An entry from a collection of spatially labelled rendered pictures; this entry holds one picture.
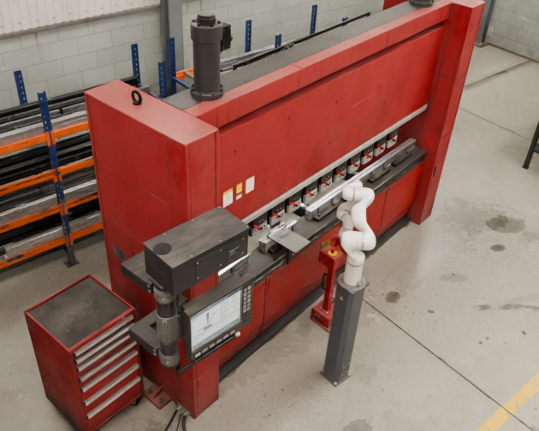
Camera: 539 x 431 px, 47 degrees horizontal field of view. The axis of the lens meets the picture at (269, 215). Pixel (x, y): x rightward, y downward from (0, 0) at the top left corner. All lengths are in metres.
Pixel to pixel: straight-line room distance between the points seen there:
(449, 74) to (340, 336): 2.64
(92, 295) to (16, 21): 4.17
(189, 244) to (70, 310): 1.35
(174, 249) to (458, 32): 3.58
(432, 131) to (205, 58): 3.17
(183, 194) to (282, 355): 2.18
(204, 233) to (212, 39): 1.06
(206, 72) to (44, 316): 1.86
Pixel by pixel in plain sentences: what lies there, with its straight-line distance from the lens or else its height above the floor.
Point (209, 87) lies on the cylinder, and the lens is 3.59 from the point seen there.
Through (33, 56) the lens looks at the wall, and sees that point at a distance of 7.88.
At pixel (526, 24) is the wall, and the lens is 11.58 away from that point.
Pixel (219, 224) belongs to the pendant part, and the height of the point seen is 1.95.
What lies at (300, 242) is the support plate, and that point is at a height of 1.00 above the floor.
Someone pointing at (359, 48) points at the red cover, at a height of 2.26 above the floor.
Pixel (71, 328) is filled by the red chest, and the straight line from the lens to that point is 4.08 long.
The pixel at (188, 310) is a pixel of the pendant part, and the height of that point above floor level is 1.60.
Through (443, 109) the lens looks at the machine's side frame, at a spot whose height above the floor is 1.35.
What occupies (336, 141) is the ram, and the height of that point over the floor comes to 1.54.
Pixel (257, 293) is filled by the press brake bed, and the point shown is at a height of 0.67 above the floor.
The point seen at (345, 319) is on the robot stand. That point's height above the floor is 0.72.
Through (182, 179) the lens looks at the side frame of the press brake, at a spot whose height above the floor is 2.08.
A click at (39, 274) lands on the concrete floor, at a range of 6.03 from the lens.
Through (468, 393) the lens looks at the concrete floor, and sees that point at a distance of 5.23.
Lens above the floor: 3.89
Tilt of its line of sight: 37 degrees down
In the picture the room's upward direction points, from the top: 4 degrees clockwise
